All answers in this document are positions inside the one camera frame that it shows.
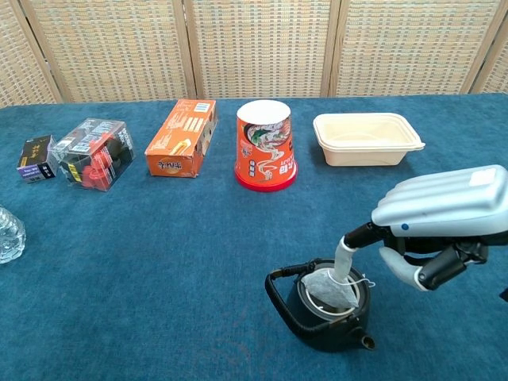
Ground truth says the beige plastic food container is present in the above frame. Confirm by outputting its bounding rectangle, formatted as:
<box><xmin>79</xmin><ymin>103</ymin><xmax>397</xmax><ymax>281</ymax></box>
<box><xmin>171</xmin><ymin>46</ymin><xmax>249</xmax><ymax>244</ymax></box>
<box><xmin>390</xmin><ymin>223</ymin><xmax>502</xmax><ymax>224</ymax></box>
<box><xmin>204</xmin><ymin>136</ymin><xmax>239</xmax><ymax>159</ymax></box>
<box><xmin>312</xmin><ymin>112</ymin><xmax>426</xmax><ymax>167</ymax></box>

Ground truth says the orange instant noodle cup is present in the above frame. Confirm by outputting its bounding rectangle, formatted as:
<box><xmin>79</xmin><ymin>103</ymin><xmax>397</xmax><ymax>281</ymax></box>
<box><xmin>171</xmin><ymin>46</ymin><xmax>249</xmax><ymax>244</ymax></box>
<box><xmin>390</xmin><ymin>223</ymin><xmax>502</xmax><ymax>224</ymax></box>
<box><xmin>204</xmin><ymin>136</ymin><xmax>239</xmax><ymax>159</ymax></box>
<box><xmin>233</xmin><ymin>100</ymin><xmax>298</xmax><ymax>193</ymax></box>

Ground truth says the orange cardboard box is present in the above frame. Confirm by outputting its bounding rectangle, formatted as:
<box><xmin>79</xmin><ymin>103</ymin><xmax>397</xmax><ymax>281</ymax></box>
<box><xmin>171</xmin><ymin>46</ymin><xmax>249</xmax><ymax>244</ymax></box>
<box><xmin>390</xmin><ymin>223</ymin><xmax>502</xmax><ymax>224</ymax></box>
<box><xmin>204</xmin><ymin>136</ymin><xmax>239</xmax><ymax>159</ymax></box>
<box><xmin>144</xmin><ymin>98</ymin><xmax>219</xmax><ymax>179</ymax></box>

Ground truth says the small black purple box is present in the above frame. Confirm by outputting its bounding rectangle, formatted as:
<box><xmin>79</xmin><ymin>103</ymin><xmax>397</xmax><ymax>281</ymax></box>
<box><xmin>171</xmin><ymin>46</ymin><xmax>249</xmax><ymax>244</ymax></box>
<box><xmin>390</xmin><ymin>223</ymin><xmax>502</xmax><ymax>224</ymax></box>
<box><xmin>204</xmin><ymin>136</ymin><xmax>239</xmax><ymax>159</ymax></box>
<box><xmin>16</xmin><ymin>134</ymin><xmax>60</xmax><ymax>185</ymax></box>

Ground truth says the woven wooden folding screen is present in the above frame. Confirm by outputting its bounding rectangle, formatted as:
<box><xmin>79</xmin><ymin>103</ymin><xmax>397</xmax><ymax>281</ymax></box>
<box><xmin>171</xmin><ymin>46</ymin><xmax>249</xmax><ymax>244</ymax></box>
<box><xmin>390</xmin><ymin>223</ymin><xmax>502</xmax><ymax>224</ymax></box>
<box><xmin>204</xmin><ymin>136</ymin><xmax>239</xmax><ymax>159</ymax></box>
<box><xmin>0</xmin><ymin>0</ymin><xmax>508</xmax><ymax>108</ymax></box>

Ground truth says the black cast iron teapot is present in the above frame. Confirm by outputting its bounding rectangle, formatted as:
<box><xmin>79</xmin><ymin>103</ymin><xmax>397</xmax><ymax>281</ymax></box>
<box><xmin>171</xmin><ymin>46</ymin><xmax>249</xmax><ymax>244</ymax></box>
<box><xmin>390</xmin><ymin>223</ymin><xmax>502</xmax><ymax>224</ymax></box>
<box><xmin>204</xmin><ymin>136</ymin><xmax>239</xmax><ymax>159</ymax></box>
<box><xmin>264</xmin><ymin>258</ymin><xmax>376</xmax><ymax>353</ymax></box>

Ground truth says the grey tea bag with string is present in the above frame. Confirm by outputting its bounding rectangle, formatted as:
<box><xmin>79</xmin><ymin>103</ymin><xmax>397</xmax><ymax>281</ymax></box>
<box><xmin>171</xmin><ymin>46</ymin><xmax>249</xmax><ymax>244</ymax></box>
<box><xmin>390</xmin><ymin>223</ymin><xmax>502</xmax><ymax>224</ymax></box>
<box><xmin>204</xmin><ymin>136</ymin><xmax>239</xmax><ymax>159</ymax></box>
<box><xmin>303</xmin><ymin>271</ymin><xmax>376</xmax><ymax>310</ymax></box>

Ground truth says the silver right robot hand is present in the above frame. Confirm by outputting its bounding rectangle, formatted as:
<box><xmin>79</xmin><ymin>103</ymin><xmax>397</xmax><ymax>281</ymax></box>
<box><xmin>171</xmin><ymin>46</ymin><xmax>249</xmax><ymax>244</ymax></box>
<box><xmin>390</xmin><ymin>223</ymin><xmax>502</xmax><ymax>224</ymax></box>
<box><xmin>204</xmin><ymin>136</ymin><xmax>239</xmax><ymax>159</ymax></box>
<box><xmin>333</xmin><ymin>164</ymin><xmax>508</xmax><ymax>293</ymax></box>

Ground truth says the blue table carpet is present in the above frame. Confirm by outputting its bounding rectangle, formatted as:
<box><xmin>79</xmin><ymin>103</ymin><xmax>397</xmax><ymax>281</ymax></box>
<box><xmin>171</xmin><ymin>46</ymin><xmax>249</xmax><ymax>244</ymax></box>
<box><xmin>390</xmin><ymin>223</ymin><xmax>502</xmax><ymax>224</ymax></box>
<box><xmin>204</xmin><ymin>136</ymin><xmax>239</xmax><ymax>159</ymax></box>
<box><xmin>0</xmin><ymin>93</ymin><xmax>508</xmax><ymax>381</ymax></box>

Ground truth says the clear box with red items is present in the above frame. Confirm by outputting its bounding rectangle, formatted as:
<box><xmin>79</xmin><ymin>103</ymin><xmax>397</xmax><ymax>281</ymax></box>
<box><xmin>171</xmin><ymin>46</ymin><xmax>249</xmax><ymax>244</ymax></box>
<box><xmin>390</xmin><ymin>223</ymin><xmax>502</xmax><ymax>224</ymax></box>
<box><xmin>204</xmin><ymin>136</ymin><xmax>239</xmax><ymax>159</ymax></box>
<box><xmin>51</xmin><ymin>117</ymin><xmax>136</xmax><ymax>193</ymax></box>

